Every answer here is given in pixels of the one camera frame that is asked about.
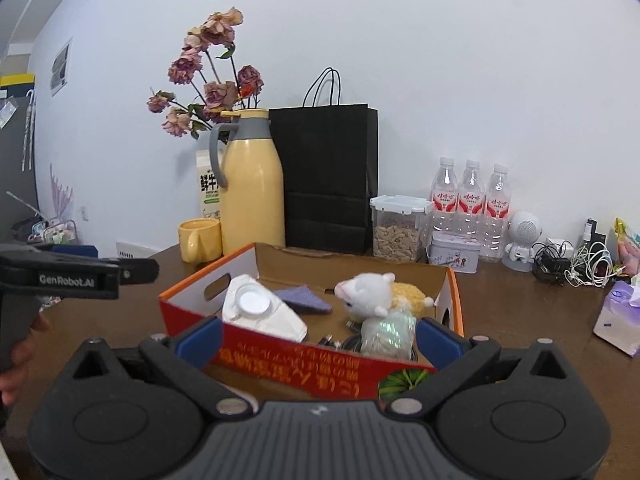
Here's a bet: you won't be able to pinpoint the iridescent translucent plastic rose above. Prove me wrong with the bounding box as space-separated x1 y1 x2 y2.
360 310 416 361

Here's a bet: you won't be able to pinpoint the translucent white plastic jar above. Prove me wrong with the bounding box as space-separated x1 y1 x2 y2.
222 274 308 342

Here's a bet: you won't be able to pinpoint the yellow white plush hamster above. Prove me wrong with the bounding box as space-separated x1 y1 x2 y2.
333 273 435 323

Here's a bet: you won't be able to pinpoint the purple drawstring fabric pouch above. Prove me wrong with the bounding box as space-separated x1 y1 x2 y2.
273 285 332 315

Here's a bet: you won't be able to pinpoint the person left hand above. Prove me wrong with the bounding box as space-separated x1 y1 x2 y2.
0 313 50 406

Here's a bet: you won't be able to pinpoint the red cardboard pumpkin box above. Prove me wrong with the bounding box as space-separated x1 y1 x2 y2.
158 242 466 402

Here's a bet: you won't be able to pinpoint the small printed tin box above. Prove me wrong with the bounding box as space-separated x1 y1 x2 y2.
426 231 480 274

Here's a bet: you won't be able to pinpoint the yellow ceramic mug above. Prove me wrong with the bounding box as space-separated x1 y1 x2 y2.
178 218 222 264

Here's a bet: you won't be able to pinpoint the clear container with seeds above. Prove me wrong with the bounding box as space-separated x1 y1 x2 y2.
370 195 434 262

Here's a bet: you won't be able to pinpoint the right water bottle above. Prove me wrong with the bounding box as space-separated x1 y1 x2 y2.
480 164 511 262

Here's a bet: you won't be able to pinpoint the water bottle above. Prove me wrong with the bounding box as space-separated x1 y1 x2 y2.
457 159 486 238
480 164 511 262
431 157 459 232

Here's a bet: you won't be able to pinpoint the white astronaut robot figure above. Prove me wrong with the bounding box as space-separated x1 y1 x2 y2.
501 210 542 273

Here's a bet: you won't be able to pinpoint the middle water bottle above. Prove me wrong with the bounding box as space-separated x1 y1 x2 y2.
457 159 486 238

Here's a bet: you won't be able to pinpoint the white milk carton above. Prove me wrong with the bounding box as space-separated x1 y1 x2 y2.
195 150 220 219

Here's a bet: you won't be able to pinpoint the left water bottle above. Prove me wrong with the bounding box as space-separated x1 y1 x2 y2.
431 157 459 232

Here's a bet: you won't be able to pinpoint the purple tissue pack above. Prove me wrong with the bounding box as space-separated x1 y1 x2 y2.
593 281 640 358

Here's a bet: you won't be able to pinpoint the colourful snack packet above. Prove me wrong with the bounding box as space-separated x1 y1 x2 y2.
614 218 640 280

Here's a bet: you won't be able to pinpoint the black paper shopping bag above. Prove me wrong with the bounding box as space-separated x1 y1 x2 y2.
269 67 378 255

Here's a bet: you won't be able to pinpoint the dried pink flower bouquet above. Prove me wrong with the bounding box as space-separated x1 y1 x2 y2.
146 6 265 139

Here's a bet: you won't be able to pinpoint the wire rack with items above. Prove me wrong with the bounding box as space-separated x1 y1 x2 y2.
10 217 79 245

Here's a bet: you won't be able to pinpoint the black tangled cable charger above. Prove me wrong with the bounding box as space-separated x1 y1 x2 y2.
532 240 574 286

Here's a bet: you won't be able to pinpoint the white tangled cables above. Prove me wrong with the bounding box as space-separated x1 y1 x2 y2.
563 242 629 290

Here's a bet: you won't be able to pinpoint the yellow thermos jug grey handle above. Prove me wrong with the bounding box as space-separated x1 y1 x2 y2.
209 108 285 255

